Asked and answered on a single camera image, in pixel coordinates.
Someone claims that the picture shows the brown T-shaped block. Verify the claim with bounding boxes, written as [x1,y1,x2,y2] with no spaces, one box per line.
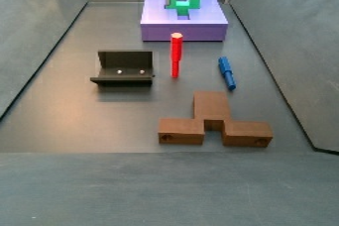
[157,91,272,148]

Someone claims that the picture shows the black angle fixture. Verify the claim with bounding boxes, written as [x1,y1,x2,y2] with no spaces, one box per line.
[89,50,153,85]

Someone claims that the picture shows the green U-shaped block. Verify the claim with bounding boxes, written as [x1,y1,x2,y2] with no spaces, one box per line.
[165,0,201,16]

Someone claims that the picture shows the purple base block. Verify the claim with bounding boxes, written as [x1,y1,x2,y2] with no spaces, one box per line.
[140,0,228,42]

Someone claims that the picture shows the red peg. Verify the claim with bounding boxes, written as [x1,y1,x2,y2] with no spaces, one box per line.
[170,33,183,78]

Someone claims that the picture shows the blue peg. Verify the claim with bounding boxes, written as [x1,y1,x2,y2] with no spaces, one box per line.
[219,56,236,91]

